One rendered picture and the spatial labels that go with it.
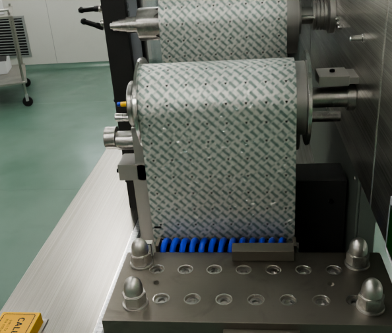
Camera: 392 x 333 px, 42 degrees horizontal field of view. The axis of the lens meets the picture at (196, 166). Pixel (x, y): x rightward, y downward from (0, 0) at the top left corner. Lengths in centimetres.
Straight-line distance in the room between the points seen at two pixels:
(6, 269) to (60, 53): 444
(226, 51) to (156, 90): 25
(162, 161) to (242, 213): 15
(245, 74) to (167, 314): 36
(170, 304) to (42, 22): 627
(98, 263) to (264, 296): 44
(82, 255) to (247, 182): 45
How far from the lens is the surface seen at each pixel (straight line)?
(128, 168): 90
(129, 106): 80
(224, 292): 74
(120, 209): 124
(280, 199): 81
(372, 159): 71
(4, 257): 291
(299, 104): 76
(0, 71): 579
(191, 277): 78
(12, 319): 95
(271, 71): 77
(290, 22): 97
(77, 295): 100
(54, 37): 685
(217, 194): 81
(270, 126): 76
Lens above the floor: 150
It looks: 25 degrees down
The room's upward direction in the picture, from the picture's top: 4 degrees counter-clockwise
